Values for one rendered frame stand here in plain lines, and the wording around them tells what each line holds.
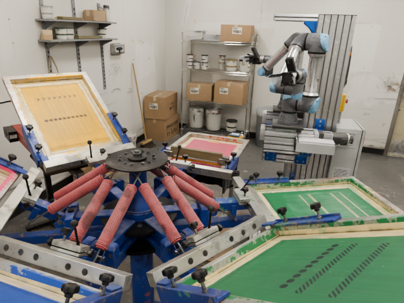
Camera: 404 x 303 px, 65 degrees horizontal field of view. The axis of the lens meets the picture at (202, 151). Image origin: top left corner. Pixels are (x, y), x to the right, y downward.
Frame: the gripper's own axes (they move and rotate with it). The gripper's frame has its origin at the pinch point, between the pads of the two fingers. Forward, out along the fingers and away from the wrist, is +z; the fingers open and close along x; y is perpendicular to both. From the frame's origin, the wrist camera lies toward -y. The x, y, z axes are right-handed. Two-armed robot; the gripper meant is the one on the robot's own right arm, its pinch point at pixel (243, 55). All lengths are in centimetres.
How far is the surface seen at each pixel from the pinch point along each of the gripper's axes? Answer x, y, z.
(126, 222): -208, 38, -61
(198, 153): -117, 48, -32
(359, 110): 273, 135, -59
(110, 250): -226, 33, -74
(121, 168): -205, 9, -61
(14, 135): -190, 35, 94
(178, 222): -182, 51, -70
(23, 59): -132, -7, 173
